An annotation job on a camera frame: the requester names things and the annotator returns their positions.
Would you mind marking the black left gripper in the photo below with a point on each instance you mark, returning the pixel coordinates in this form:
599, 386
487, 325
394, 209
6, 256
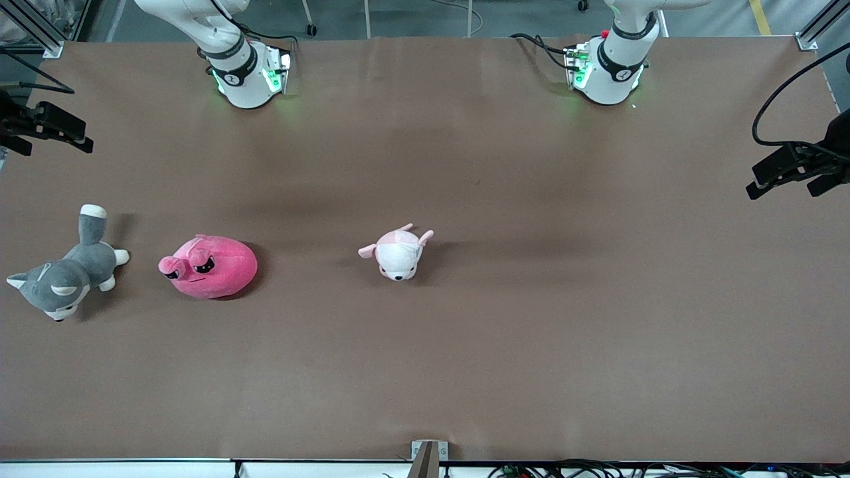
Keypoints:
838, 143

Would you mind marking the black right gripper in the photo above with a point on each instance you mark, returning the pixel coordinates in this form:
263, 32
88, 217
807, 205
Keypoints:
8, 119

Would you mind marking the round pink plush toy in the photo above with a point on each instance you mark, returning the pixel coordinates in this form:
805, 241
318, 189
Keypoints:
212, 269

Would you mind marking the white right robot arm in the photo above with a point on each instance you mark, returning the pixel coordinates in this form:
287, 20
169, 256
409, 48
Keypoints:
239, 79

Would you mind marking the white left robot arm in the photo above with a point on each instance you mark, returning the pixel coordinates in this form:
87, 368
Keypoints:
611, 73

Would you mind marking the grey white plush husky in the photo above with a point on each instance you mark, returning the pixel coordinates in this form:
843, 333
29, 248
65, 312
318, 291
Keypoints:
66, 282

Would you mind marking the white stand leg with caster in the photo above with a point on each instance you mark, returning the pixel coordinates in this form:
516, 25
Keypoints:
305, 16

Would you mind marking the white pink plush puppy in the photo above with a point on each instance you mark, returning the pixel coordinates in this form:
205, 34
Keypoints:
398, 255

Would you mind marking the brown table cover sheet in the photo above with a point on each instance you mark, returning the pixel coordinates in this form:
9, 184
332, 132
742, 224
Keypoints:
425, 365

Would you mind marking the aluminium frame profile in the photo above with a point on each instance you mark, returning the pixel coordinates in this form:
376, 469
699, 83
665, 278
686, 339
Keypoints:
40, 30
807, 41

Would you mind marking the white table front rail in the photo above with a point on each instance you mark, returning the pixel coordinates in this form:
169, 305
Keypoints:
133, 470

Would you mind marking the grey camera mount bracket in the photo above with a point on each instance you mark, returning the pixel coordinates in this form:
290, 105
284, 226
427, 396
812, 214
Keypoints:
428, 458

